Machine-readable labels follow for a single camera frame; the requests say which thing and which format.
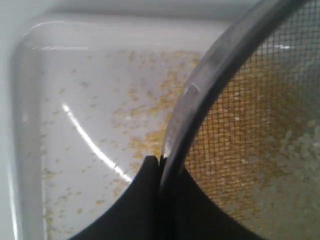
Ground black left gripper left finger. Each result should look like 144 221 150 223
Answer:
71 156 160 240

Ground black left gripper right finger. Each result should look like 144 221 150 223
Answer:
157 169 250 240

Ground round metal sieve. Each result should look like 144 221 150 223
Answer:
159 0 320 227

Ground yellow grain pile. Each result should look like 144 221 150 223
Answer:
39 49 301 226

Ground white rice grains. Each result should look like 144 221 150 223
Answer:
225 117 320 240

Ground white square tray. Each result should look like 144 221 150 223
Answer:
11 16 227 240

